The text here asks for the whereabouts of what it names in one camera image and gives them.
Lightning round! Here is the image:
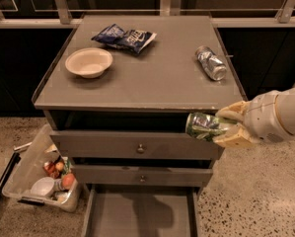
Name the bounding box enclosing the clear plastic storage bin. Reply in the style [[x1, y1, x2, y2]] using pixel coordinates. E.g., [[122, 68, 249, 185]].
[[2, 124, 81, 212]]

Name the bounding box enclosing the silver blue soda can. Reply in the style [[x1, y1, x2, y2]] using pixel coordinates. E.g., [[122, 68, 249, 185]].
[[195, 45, 227, 81]]

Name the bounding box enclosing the blue chip bag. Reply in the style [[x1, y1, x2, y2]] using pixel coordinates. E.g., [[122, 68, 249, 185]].
[[92, 24, 156, 54]]

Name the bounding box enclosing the grey bottom drawer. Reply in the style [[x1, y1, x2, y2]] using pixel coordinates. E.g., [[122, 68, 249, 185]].
[[81, 185, 200, 237]]

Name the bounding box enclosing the white cup in bin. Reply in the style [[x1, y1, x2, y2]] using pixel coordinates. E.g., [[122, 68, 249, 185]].
[[31, 177, 54, 198]]

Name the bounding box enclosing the green soda can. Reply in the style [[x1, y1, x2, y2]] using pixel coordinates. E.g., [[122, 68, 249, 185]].
[[185, 113, 237, 141]]

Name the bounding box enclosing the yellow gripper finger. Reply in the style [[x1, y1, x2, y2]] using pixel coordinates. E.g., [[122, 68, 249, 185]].
[[213, 123, 260, 148], [215, 101, 249, 121]]

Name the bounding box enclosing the metal window railing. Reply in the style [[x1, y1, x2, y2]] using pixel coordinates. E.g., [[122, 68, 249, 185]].
[[0, 0, 295, 29]]

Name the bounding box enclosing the grey drawer cabinet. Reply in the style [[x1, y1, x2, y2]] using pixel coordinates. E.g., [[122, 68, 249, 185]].
[[32, 14, 250, 190]]

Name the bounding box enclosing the orange fruit in bin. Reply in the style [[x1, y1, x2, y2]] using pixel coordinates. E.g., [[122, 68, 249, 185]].
[[61, 173, 75, 190]]

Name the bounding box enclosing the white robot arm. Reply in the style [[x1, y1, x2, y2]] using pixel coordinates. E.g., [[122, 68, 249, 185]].
[[213, 83, 295, 147]]

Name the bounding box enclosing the grey drawer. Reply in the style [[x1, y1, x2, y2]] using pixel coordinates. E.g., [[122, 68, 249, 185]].
[[73, 165, 213, 187], [50, 130, 223, 160], [81, 185, 200, 237]]

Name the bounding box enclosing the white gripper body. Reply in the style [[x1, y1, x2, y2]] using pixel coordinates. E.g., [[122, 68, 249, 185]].
[[243, 91, 292, 143]]

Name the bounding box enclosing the grey top drawer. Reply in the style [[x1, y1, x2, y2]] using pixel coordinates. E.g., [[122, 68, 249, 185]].
[[50, 130, 223, 160]]

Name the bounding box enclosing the grey middle drawer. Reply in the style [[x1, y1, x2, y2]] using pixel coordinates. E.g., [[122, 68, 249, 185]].
[[73, 165, 213, 187]]

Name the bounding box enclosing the red snack packet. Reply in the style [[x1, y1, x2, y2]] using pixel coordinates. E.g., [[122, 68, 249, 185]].
[[43, 161, 60, 179]]

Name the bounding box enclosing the black bar on floor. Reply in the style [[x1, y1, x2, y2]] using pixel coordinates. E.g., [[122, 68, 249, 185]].
[[0, 152, 21, 195]]

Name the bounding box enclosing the white paper bowl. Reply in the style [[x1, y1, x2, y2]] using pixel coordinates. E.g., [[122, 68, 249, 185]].
[[65, 47, 113, 79]]

